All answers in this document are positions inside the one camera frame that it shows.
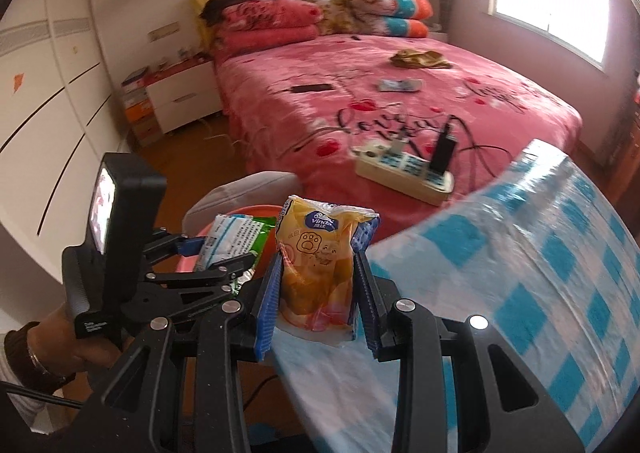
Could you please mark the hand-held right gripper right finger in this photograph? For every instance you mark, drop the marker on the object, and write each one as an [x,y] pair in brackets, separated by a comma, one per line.
[362,293]

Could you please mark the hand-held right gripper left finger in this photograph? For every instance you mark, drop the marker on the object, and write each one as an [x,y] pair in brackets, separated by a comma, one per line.
[267,303]

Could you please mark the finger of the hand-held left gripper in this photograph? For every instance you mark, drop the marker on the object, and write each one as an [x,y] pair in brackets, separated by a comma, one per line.
[192,245]
[215,273]

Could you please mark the green white snack packet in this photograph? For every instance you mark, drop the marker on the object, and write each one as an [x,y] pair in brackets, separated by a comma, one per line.
[235,238]

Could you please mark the yellow tissue packet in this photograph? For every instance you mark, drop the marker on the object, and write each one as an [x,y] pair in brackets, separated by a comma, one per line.
[315,273]

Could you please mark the pink plastic basin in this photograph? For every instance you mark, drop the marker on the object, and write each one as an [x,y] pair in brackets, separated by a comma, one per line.
[235,209]

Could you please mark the person's left forearm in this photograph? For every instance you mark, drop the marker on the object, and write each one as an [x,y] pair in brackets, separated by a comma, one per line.
[17,358]

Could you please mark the person's left hand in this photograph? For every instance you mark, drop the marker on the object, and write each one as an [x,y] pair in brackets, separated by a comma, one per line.
[55,338]

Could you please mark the grey stool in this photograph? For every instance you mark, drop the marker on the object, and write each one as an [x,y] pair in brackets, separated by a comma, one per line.
[240,188]

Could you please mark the stack of boxes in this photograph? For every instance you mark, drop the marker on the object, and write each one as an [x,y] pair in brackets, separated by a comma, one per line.
[142,113]

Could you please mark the beige power strip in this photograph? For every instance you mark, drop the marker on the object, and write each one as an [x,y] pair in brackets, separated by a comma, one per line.
[395,173]

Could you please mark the blue checked tablecloth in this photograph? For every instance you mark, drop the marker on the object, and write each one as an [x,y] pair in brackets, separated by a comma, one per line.
[500,283]

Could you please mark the white nightstand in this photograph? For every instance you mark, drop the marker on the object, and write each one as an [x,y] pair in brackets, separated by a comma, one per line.
[185,93]

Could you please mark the white charger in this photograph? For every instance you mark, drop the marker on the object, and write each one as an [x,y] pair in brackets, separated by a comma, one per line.
[398,144]

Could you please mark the wristwatch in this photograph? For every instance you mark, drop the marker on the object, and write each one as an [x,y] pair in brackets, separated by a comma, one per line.
[40,363]

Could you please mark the bed with pink blanket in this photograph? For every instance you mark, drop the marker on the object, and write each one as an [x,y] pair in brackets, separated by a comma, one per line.
[300,123]

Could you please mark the black charger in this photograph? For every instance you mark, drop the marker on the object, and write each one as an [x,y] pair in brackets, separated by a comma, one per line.
[444,150]

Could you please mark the white wardrobe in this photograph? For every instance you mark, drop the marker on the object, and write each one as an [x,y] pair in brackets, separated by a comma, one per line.
[50,83]

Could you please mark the black phone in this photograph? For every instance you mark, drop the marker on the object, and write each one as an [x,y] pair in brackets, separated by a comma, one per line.
[311,88]

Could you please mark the blue patterned packet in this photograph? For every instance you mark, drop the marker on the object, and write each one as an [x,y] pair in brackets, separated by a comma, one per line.
[399,85]

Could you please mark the pink folded quilt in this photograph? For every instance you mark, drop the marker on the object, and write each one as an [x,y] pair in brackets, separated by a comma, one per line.
[265,28]

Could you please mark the gold cloth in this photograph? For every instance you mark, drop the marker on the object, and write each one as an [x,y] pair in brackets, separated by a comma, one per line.
[420,59]

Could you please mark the dark brown cloth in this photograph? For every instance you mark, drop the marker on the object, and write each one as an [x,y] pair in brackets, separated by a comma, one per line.
[240,3]

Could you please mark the floral pillow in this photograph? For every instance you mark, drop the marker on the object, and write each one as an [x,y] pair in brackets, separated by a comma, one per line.
[332,18]

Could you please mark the colourful bolster pillow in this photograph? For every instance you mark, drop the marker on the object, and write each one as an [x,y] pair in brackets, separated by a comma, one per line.
[390,3]
[407,28]

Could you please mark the wall socket panel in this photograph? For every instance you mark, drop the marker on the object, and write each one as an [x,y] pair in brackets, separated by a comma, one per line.
[164,31]

